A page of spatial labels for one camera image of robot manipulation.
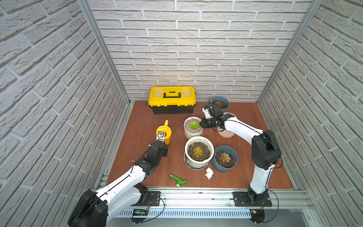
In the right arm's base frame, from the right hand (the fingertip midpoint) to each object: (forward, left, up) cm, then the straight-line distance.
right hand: (203, 123), depth 94 cm
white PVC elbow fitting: (-31, 0, -8) cm, 32 cm away
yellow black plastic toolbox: (+18, +21, +6) cm, 28 cm away
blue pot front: (-25, -9, -1) cm, 27 cm away
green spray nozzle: (-34, +17, -9) cm, 39 cm away
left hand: (-11, +29, +1) cm, 31 cm away
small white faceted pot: (-5, +8, +1) cm, 9 cm away
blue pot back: (+19, -18, -1) cm, 27 cm away
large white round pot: (-21, +5, +1) cm, 21 cm away
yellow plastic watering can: (-7, +24, +5) cm, 25 cm away
